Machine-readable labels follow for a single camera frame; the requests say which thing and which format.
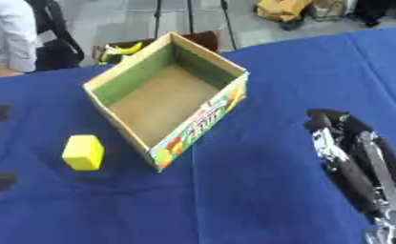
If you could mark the black bag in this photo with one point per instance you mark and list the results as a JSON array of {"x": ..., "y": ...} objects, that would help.
[{"x": 56, "y": 38}]

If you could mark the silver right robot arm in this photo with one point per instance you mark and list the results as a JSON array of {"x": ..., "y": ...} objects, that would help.
[{"x": 393, "y": 228}]

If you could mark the black tripod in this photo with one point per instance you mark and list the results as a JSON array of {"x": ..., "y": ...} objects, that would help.
[{"x": 191, "y": 19}]

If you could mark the person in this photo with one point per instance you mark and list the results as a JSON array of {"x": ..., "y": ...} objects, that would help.
[{"x": 9, "y": 35}]

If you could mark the open cardboard box green inside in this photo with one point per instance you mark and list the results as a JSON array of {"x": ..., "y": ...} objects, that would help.
[{"x": 162, "y": 101}]

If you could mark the yellow rectangular block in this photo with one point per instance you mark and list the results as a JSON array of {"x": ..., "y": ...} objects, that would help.
[{"x": 83, "y": 152}]

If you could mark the yellow bag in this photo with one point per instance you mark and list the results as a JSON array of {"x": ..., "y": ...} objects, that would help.
[{"x": 281, "y": 9}]

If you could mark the brown box with toy fruit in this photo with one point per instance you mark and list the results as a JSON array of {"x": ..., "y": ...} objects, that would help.
[{"x": 151, "y": 46}]

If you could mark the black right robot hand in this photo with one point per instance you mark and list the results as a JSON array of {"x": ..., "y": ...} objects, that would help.
[{"x": 348, "y": 152}]

